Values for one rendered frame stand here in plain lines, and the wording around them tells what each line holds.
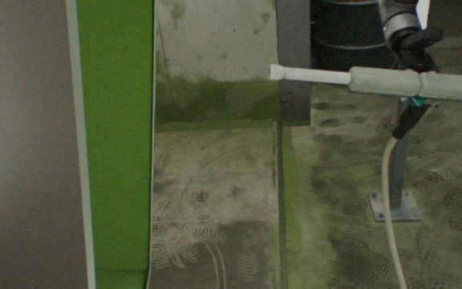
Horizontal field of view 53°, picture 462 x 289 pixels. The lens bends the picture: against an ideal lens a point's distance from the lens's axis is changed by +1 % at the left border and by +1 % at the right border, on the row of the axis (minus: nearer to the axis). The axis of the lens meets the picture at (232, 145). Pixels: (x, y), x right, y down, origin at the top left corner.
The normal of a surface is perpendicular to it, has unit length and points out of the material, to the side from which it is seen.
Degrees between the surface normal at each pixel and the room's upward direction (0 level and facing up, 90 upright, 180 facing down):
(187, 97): 90
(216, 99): 90
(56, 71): 90
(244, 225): 0
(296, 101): 90
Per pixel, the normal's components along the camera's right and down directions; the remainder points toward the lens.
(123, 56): 0.03, 0.53
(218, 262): -0.10, -0.85
